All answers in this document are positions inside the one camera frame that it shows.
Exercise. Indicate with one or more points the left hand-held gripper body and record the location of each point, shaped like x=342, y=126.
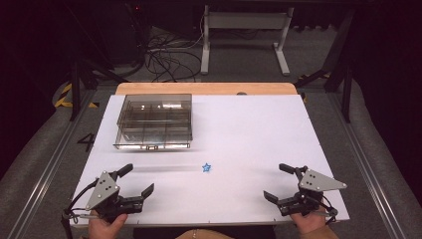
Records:
x=105, y=194

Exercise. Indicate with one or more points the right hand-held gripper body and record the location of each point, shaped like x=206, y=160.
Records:
x=313, y=182

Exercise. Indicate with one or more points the clear plastic drawer organiser box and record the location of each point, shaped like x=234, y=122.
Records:
x=154, y=119

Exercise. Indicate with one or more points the small blue star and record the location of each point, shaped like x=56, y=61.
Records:
x=206, y=168

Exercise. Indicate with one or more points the person's left hand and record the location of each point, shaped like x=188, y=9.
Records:
x=103, y=229

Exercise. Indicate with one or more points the person's right hand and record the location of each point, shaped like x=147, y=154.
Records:
x=312, y=222

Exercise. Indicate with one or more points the person's leg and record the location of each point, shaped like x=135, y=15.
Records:
x=202, y=235

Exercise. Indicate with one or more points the black metal stand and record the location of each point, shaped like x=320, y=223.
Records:
x=75, y=89
x=346, y=83

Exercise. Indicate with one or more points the yellow black hazard tape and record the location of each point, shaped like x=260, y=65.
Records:
x=64, y=96

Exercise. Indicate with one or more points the aluminium floor rail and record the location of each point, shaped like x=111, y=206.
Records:
x=43, y=172
x=361, y=166

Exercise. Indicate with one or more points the white metal desk frame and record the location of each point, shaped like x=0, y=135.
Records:
x=244, y=20

